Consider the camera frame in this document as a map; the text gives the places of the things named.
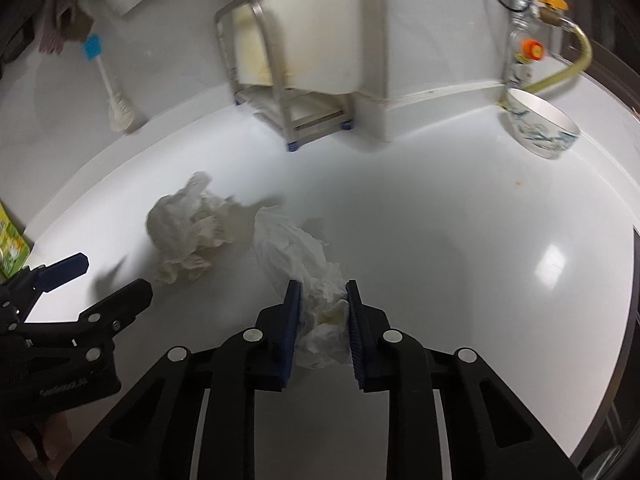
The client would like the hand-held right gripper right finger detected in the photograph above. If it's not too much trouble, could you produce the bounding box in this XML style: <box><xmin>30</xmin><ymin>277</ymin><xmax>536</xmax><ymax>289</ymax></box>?
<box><xmin>346</xmin><ymin>280</ymin><xmax>583</xmax><ymax>480</ymax></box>

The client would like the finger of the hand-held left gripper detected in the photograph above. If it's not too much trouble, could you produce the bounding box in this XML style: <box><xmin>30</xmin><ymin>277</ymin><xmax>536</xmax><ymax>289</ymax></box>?
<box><xmin>22</xmin><ymin>279</ymin><xmax>153</xmax><ymax>348</ymax></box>
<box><xmin>10</xmin><ymin>254</ymin><xmax>91</xmax><ymax>306</ymax></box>

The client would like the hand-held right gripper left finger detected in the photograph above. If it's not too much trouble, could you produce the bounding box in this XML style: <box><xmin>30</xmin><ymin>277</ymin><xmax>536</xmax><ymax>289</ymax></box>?
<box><xmin>57</xmin><ymin>280</ymin><xmax>303</xmax><ymax>480</ymax></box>

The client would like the long white tissue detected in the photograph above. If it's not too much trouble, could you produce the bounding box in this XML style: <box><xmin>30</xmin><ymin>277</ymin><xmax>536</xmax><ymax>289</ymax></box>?
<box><xmin>252</xmin><ymin>205</ymin><xmax>353</xmax><ymax>370</ymax></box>

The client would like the round white tissue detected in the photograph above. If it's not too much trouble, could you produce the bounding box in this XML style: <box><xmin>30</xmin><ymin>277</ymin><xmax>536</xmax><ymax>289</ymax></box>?
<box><xmin>146</xmin><ymin>171</ymin><xmax>251</xmax><ymax>286</ymax></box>

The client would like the person's left hand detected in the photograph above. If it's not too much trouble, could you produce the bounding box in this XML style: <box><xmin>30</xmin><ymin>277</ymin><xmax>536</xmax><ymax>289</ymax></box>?
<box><xmin>15</xmin><ymin>410</ymin><xmax>76</xmax><ymax>471</ymax></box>

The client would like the yellow green refill pouch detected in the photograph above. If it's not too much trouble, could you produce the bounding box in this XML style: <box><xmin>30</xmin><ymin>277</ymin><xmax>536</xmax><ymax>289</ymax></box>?
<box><xmin>0</xmin><ymin>200</ymin><xmax>33</xmax><ymax>281</ymax></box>

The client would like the black cabinet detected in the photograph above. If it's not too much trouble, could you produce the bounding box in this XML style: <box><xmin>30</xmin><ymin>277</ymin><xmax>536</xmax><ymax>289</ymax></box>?
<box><xmin>0</xmin><ymin>0</ymin><xmax>56</xmax><ymax>81</ymax></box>

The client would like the brown hanging cloth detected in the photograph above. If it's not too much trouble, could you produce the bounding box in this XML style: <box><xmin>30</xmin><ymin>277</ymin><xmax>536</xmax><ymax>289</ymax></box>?
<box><xmin>37</xmin><ymin>0</ymin><xmax>96</xmax><ymax>56</ymax></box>

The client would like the metal rack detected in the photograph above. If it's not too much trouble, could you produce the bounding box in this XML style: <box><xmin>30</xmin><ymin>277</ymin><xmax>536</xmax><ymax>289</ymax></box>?
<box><xmin>214</xmin><ymin>0</ymin><xmax>357</xmax><ymax>153</ymax></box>

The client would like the white patterned bowl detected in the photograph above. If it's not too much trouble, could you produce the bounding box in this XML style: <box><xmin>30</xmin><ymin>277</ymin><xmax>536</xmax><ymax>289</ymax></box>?
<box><xmin>502</xmin><ymin>87</ymin><xmax>581</xmax><ymax>160</ymax></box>

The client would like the white cutting board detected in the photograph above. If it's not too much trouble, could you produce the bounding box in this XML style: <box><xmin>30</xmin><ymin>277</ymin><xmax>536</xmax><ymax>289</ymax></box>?
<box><xmin>232</xmin><ymin>0</ymin><xmax>388</xmax><ymax>96</ymax></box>

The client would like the gas valve with orange knob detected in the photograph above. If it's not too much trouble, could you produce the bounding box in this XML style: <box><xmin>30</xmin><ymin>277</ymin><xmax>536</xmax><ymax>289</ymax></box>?
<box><xmin>505</xmin><ymin>0</ymin><xmax>571</xmax><ymax>91</ymax></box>

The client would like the blue handled white brush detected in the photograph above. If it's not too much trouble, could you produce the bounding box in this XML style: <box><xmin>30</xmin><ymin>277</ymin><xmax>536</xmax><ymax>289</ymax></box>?
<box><xmin>82</xmin><ymin>34</ymin><xmax>135</xmax><ymax>133</ymax></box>

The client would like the yellow hose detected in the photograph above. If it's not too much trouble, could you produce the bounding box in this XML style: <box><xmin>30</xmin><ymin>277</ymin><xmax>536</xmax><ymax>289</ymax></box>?
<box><xmin>525</xmin><ymin>20</ymin><xmax>593</xmax><ymax>96</ymax></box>

